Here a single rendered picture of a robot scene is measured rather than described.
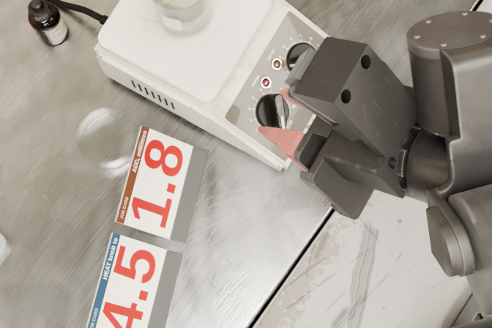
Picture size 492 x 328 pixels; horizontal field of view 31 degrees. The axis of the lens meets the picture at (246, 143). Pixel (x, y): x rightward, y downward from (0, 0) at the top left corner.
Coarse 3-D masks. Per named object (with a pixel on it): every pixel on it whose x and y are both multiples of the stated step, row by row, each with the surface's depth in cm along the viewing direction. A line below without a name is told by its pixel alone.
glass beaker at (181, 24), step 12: (156, 0) 70; (204, 0) 72; (156, 12) 74; (168, 12) 72; (180, 12) 71; (192, 12) 72; (204, 12) 74; (168, 24) 74; (180, 24) 74; (192, 24) 74; (204, 24) 76; (168, 36) 77; (180, 36) 76; (192, 36) 76
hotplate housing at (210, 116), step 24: (264, 24) 79; (312, 24) 82; (96, 48) 80; (264, 48) 79; (120, 72) 80; (144, 72) 78; (240, 72) 78; (144, 96) 84; (168, 96) 78; (192, 120) 82; (216, 120) 78; (312, 120) 82; (240, 144) 80
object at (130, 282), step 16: (128, 256) 78; (144, 256) 79; (112, 272) 77; (128, 272) 78; (144, 272) 79; (112, 288) 77; (128, 288) 78; (144, 288) 79; (112, 304) 77; (128, 304) 78; (144, 304) 79; (112, 320) 77; (128, 320) 78
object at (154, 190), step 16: (160, 144) 81; (176, 144) 82; (144, 160) 80; (160, 160) 81; (176, 160) 82; (144, 176) 80; (160, 176) 81; (176, 176) 82; (144, 192) 80; (160, 192) 81; (128, 208) 79; (144, 208) 80; (160, 208) 81; (144, 224) 80; (160, 224) 81
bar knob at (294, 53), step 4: (300, 44) 80; (304, 44) 80; (308, 44) 81; (292, 48) 80; (296, 48) 80; (300, 48) 80; (304, 48) 80; (308, 48) 81; (288, 52) 80; (292, 52) 80; (296, 52) 80; (300, 52) 80; (288, 56) 80; (292, 56) 80; (296, 56) 80; (288, 60) 80; (292, 60) 79; (296, 60) 79; (288, 64) 80; (292, 64) 79; (288, 68) 80
